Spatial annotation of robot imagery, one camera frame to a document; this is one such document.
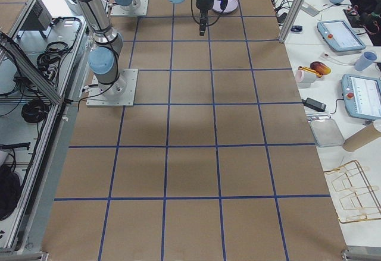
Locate coiled black cables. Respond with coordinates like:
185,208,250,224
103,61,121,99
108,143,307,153
21,98,50,124

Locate lilac plate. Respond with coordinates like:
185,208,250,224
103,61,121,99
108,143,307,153
212,0,238,14

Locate aluminium frame post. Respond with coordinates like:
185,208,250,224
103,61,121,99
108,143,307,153
279,0,304,43

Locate gold wire rack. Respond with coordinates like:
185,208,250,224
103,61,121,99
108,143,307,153
324,160,380,224

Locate teach pendant near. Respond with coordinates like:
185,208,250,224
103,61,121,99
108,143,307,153
341,74,380,121

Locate silver tray container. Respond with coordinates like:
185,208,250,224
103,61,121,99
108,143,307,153
309,119,344,147

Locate cardboard tube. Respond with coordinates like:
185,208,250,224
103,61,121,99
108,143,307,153
342,120,380,152

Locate teach pendant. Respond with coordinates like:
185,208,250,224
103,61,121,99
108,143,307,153
341,74,380,121
316,20,366,52

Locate pink paper cup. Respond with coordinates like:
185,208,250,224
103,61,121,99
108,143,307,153
295,70,317,89

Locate teach pendant far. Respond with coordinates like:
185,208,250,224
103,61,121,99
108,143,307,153
316,20,366,52

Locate black power adapter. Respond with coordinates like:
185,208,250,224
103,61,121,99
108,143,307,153
302,98,326,112

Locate amber glossy object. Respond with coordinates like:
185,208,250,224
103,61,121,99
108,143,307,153
298,61,331,78

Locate light blue plastic cup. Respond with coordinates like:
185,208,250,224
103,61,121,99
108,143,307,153
354,51,377,71

